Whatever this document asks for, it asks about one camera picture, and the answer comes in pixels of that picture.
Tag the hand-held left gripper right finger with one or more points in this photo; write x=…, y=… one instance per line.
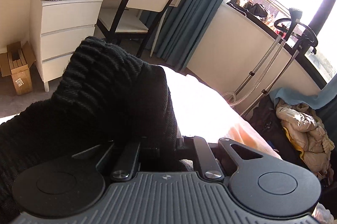
x=202, y=155

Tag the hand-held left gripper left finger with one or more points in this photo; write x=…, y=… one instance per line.
x=131, y=153

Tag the black knitted sweater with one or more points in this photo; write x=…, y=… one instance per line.
x=105, y=95

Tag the dark hanging clothes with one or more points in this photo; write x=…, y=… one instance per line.
x=255, y=9

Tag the black sofa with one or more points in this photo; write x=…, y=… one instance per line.
x=266, y=121

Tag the yellow cloth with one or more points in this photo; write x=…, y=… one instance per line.
x=291, y=139

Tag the beige down jacket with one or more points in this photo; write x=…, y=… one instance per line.
x=302, y=121

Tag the garment steamer stand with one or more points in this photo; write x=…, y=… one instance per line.
x=263, y=66

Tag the light blue cloth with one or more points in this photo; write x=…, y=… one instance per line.
x=295, y=96

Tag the cardboard box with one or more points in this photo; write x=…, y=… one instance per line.
x=21, y=76

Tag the blue curtain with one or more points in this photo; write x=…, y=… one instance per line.
x=194, y=3
x=330, y=108

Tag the white drawer unit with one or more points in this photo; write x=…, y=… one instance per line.
x=65, y=29

